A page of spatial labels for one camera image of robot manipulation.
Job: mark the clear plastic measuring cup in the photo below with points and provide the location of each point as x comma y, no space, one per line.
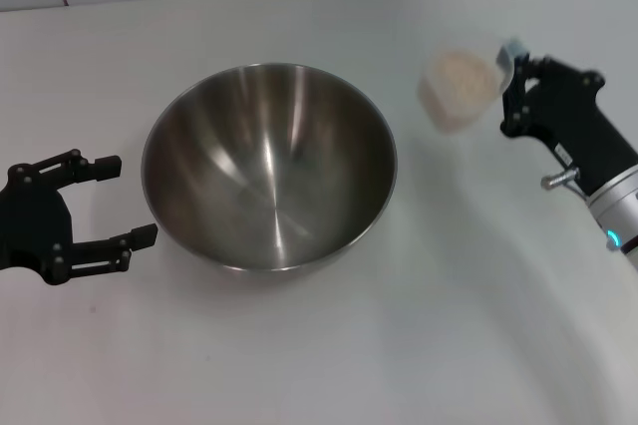
448,106

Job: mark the white rice grains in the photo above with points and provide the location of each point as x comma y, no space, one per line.
461,76

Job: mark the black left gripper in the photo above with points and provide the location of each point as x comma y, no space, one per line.
30,225

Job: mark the stainless steel mixing bowl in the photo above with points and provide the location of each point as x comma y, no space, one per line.
269,165

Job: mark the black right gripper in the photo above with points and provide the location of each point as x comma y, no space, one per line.
578,130

